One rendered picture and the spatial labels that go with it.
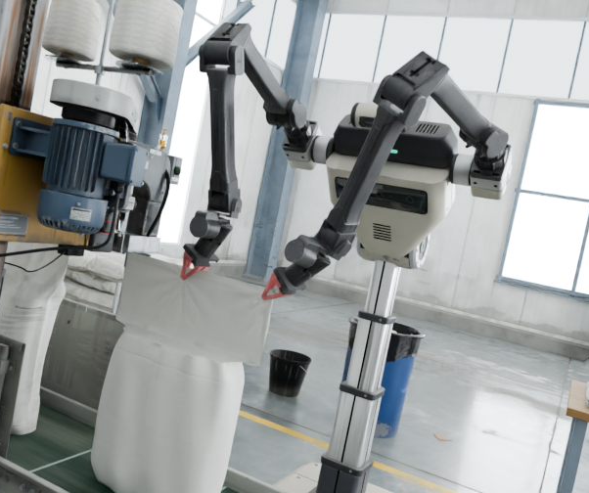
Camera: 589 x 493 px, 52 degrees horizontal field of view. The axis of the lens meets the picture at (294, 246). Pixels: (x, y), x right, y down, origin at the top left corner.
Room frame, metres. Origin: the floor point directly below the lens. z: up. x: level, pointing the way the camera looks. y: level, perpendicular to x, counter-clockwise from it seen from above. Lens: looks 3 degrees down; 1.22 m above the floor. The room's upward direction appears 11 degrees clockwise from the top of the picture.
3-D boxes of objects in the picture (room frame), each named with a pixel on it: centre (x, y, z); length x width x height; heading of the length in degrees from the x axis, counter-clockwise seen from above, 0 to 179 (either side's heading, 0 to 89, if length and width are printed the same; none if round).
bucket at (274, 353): (4.13, -0.12, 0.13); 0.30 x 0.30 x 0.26
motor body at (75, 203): (1.42, 0.53, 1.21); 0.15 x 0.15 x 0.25
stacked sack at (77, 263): (4.78, 1.55, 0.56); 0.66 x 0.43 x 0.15; 151
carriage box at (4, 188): (1.55, 0.74, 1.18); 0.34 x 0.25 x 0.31; 154
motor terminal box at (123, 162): (1.42, 0.43, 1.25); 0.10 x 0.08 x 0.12; 179
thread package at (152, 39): (1.56, 0.48, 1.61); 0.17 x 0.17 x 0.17
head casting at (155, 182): (1.88, 0.62, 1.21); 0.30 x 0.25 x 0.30; 64
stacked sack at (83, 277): (4.66, 1.39, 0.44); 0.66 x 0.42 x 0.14; 58
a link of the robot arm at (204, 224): (1.59, 0.22, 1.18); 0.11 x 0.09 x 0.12; 154
